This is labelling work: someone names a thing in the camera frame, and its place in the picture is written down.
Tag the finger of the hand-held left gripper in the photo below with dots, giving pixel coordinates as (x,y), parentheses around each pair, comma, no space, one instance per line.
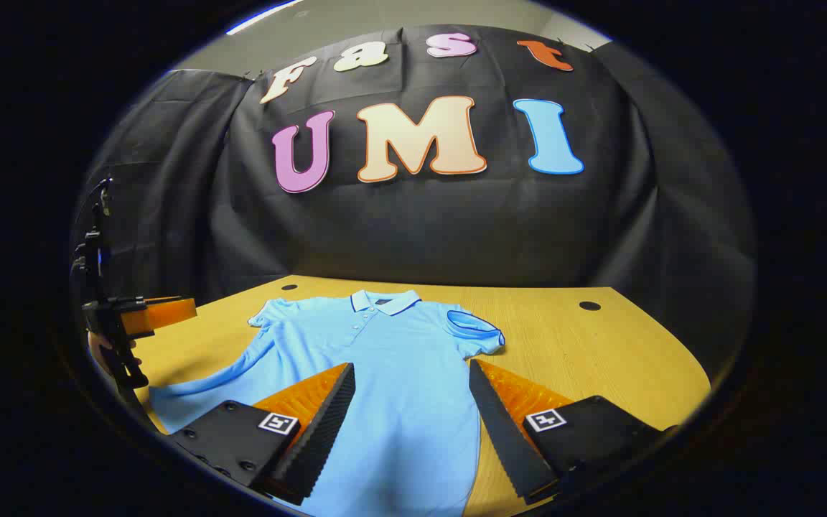
(166,314)

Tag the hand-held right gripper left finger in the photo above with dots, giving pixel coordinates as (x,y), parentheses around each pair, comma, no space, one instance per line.
(320,438)

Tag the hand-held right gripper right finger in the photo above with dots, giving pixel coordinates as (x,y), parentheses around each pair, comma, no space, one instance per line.
(503,431)

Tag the light blue polo T-shirt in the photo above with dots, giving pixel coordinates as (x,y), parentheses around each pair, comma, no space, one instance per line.
(399,359)

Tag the black backdrop cloth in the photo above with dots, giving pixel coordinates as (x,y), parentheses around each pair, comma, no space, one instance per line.
(421,230)

